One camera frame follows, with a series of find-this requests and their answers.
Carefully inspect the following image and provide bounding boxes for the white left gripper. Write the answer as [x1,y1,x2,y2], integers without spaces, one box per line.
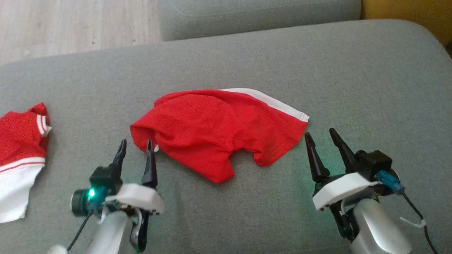
[106,139,165,253]

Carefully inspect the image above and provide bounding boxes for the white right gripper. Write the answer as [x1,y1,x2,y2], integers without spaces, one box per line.
[305,128,380,241]

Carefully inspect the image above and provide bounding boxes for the red shorts with white stripe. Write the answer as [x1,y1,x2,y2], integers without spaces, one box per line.
[130,88,310,184]

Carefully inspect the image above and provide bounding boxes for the red and white shirt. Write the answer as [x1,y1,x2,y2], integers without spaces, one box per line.
[0,102,52,224]

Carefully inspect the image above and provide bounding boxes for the grey sofa seat cushion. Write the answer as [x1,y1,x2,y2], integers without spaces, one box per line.
[0,19,452,254]

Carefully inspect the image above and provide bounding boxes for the grey sofa back cushion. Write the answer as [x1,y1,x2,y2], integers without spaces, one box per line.
[158,0,362,42]

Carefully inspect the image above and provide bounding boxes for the yellow furniture piece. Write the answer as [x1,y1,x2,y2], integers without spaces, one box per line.
[361,0,452,46]

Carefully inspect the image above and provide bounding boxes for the blue cable connector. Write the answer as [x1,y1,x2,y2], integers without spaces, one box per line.
[376,170,404,195]

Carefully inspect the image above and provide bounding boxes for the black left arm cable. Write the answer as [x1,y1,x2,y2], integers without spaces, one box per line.
[66,210,94,252]

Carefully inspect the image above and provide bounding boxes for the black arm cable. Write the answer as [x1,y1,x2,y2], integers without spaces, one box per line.
[402,192,439,254]
[66,210,94,252]

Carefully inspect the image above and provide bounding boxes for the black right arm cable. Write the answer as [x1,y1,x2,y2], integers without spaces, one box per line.
[402,192,439,254]

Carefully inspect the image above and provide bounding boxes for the white cable tie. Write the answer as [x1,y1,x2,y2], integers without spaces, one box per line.
[400,217,426,228]

